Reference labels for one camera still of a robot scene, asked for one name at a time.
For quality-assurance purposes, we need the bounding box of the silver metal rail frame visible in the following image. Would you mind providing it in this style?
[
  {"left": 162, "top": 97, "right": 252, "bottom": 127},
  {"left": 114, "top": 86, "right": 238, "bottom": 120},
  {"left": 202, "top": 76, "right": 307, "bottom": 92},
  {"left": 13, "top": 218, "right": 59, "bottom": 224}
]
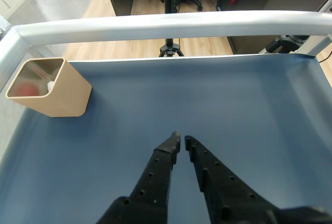
[{"left": 0, "top": 9, "right": 332, "bottom": 93}]

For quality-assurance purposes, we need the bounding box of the black floor cable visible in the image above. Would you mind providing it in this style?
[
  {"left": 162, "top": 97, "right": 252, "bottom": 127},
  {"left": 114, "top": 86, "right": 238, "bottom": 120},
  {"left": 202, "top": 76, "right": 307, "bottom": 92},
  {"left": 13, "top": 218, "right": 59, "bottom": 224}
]
[{"left": 317, "top": 41, "right": 332, "bottom": 64}]

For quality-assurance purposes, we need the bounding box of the red cube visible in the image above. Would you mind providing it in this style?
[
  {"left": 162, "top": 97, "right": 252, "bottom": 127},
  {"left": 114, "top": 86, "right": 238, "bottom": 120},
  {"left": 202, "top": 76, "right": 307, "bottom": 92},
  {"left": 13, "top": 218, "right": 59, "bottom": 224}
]
[{"left": 15, "top": 82, "right": 40, "bottom": 97}]

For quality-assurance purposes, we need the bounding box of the black stand with clamp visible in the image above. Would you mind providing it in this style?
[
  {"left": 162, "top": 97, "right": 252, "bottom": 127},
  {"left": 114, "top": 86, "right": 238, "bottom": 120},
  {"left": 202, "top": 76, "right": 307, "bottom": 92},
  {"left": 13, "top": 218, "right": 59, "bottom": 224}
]
[{"left": 264, "top": 34, "right": 311, "bottom": 54}]

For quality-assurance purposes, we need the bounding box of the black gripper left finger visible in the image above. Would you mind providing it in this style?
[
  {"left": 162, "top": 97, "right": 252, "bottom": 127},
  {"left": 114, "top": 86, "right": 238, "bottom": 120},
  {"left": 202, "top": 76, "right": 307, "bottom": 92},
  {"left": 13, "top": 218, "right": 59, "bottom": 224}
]
[{"left": 128, "top": 131, "right": 183, "bottom": 207}]

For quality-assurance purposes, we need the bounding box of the dark blue table mat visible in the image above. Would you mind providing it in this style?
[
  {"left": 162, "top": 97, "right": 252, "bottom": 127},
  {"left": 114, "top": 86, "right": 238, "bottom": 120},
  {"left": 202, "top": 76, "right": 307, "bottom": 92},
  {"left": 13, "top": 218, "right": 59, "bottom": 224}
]
[{"left": 0, "top": 53, "right": 332, "bottom": 224}]

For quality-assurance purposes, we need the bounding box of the beige rounded box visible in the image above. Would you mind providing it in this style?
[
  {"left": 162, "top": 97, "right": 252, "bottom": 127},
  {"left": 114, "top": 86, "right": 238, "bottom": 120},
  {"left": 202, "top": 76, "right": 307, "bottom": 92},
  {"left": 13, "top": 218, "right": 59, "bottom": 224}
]
[{"left": 5, "top": 57, "right": 93, "bottom": 118}]

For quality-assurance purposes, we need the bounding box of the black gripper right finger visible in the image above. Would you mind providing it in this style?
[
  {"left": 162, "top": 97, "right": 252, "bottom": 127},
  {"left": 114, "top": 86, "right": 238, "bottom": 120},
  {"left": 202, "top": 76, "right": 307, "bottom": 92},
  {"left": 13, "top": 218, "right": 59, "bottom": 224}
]
[{"left": 184, "top": 135, "right": 282, "bottom": 224}]

